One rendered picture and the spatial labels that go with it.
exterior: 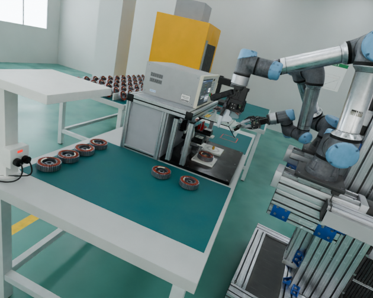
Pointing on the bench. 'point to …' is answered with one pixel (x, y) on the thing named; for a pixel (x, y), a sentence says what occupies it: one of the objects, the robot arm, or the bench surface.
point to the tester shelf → (178, 109)
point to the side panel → (142, 129)
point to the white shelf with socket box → (61, 80)
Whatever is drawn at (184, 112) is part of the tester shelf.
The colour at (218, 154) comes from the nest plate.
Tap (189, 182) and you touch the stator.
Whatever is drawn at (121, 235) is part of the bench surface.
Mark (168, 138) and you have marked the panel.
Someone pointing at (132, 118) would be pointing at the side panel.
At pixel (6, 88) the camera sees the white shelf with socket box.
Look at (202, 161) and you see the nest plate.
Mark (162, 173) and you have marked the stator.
